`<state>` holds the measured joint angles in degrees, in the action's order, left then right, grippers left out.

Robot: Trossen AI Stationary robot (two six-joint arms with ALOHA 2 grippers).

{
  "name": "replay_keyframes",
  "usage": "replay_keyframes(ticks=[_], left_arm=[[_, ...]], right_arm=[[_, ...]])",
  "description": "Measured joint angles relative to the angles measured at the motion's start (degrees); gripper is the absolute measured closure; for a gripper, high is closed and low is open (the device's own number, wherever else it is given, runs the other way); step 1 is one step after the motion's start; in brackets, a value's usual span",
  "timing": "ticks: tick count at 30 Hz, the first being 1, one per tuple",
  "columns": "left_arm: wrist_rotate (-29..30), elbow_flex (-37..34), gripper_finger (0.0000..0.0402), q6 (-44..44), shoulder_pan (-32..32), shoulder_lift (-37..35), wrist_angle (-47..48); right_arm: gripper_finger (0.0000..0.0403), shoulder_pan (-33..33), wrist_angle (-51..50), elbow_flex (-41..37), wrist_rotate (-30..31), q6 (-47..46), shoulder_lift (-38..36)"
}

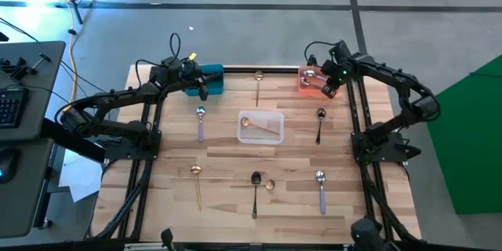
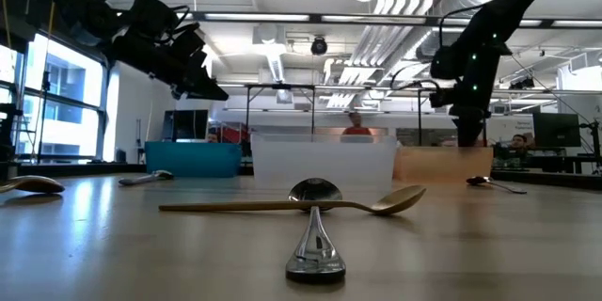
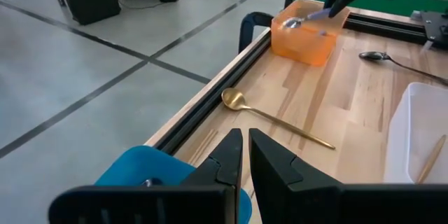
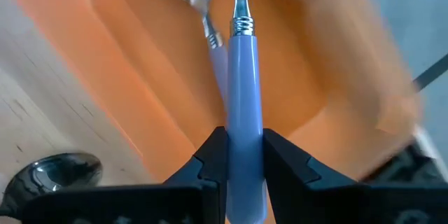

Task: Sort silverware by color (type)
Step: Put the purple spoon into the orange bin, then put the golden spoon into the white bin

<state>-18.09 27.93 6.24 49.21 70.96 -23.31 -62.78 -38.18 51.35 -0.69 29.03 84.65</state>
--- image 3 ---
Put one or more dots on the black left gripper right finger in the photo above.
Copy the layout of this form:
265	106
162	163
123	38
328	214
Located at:
315	203

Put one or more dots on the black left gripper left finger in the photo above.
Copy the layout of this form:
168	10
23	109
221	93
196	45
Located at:
157	204

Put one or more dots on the silver spoon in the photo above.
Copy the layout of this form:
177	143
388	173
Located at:
292	23

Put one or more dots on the blue plastic container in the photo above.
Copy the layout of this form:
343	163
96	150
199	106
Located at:
140	164

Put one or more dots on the orange plastic container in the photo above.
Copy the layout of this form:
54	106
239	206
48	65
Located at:
301	47

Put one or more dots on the black table clamp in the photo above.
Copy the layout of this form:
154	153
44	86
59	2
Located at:
250	24

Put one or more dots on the clear plastic container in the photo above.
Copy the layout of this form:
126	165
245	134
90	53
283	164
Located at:
406	136

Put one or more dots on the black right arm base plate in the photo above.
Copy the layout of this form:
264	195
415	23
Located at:
437	24

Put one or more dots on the black aluminium table frame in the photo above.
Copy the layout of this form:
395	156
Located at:
210	101

